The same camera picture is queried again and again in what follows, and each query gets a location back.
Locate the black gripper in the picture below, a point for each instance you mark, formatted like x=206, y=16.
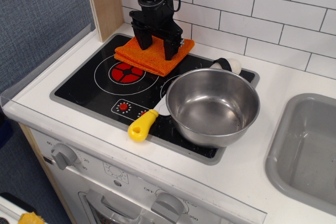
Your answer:
x=157, y=22

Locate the orange towel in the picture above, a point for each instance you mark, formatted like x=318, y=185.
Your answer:
x=152, y=59

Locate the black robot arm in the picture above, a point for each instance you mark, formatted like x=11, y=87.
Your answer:
x=157, y=3

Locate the black toy cooktop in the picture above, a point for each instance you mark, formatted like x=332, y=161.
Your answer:
x=117, y=93

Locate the white toy with black band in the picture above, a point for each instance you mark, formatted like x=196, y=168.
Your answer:
x=228, y=64

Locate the stainless steel pot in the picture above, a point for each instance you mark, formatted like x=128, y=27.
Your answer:
x=212, y=108

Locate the grey left oven knob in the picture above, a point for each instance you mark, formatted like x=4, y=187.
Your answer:
x=63, y=156

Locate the grey oven knob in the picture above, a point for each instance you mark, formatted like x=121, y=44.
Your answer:
x=168, y=207
x=63, y=156

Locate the white toy oven front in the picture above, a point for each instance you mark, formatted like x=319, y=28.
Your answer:
x=98, y=192

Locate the grey right oven knob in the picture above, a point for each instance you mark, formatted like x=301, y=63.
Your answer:
x=168, y=207

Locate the grey sink basin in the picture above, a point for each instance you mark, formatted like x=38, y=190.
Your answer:
x=301, y=159

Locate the yellow cloth scrap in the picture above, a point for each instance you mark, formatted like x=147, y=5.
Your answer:
x=31, y=218

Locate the wooden side post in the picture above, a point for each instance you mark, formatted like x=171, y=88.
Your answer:
x=107, y=16

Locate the yellow handled spatula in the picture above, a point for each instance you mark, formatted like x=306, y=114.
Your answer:
x=139, y=129

